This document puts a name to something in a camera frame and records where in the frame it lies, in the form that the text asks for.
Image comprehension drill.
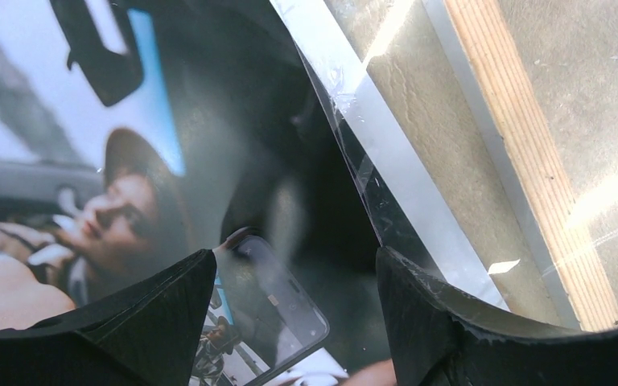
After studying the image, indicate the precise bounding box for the colour photo print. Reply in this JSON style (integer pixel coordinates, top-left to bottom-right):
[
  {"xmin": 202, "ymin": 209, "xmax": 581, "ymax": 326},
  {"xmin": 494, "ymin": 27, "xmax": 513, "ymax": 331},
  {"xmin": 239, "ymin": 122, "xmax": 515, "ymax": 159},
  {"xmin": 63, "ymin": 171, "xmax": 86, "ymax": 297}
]
[{"xmin": 0, "ymin": 1, "xmax": 401, "ymax": 385}]

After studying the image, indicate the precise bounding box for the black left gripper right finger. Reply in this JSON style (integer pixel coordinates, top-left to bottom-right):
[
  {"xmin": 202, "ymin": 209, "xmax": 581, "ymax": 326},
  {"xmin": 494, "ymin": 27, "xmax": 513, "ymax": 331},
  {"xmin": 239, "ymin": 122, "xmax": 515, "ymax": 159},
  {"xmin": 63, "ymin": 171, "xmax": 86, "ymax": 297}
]
[{"xmin": 376, "ymin": 247, "xmax": 618, "ymax": 385}]

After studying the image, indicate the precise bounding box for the white wooden picture frame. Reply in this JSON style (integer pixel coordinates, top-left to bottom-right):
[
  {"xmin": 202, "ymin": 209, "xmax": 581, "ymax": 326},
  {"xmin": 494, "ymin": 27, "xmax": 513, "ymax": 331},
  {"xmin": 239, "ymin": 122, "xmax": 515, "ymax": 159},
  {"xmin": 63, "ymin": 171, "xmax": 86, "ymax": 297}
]
[{"xmin": 424, "ymin": 1, "xmax": 618, "ymax": 331}]

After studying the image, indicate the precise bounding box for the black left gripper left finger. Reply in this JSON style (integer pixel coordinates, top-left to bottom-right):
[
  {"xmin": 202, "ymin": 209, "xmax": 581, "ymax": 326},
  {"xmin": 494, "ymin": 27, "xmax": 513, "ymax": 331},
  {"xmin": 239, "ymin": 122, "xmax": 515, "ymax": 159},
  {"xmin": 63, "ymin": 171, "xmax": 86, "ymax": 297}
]
[{"xmin": 0, "ymin": 249, "xmax": 216, "ymax": 385}]

